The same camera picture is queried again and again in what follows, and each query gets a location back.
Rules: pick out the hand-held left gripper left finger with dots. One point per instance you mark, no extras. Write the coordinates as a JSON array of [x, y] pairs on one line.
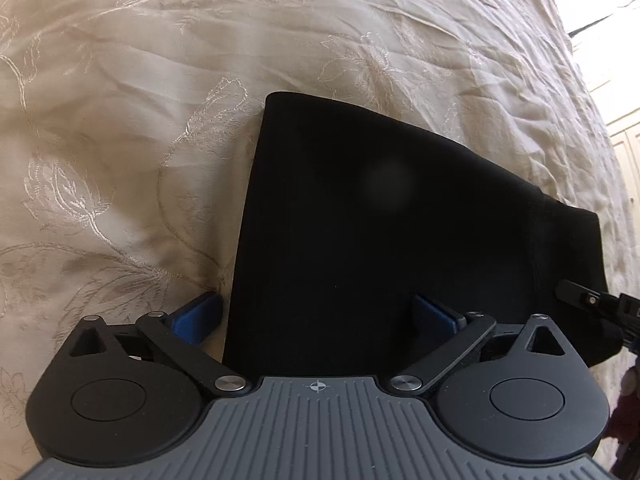
[[195, 319]]

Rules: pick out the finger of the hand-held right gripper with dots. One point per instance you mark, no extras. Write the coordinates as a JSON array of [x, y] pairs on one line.
[[582, 296]]

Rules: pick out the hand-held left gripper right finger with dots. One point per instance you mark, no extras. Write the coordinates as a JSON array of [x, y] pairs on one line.
[[434, 316]]

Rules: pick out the black pants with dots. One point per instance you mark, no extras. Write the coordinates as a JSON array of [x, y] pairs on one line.
[[375, 235]]

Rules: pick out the dark red clothing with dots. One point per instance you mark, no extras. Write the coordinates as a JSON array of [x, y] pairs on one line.
[[627, 415]]

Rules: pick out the cream wardrobe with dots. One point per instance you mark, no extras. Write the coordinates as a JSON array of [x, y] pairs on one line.
[[622, 110]]

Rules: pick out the cream embroidered bedspread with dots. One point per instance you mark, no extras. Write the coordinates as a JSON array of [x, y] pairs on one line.
[[125, 110]]

